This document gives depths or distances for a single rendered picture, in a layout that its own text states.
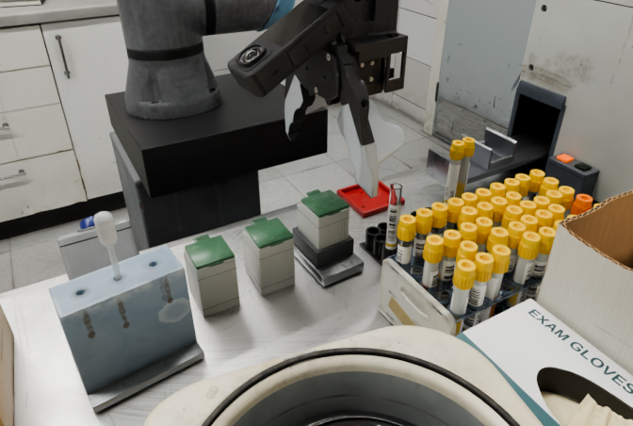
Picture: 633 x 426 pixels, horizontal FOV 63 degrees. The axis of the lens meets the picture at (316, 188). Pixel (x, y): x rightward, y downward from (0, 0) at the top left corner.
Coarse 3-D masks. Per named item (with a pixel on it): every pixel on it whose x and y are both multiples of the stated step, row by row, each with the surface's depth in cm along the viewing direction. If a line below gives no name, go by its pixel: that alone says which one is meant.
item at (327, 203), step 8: (312, 192) 58; (320, 192) 58; (328, 192) 58; (304, 200) 56; (312, 200) 56; (320, 200) 56; (328, 200) 56; (336, 200) 56; (312, 208) 55; (320, 208) 55; (328, 208) 55; (336, 208) 55; (344, 208) 55; (320, 216) 54
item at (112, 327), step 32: (160, 256) 45; (64, 288) 41; (96, 288) 41; (128, 288) 41; (160, 288) 43; (64, 320) 39; (96, 320) 41; (128, 320) 43; (160, 320) 45; (192, 320) 47; (96, 352) 42; (128, 352) 44; (160, 352) 46; (192, 352) 47; (96, 384) 43; (128, 384) 44
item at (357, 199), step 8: (344, 192) 73; (352, 192) 73; (360, 192) 73; (384, 192) 73; (344, 200) 71; (352, 200) 71; (360, 200) 71; (368, 200) 71; (376, 200) 71; (384, 200) 71; (360, 208) 68; (368, 208) 69; (376, 208) 68; (384, 208) 69; (368, 216) 68
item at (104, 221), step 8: (96, 216) 39; (104, 216) 39; (112, 216) 39; (96, 224) 39; (104, 224) 39; (112, 224) 39; (104, 232) 39; (112, 232) 40; (104, 240) 40; (112, 240) 40
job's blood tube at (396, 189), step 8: (392, 184) 55; (392, 192) 54; (400, 192) 54; (392, 200) 55; (400, 200) 55; (392, 208) 55; (392, 216) 56; (392, 224) 56; (392, 232) 57; (392, 240) 57; (392, 248) 58
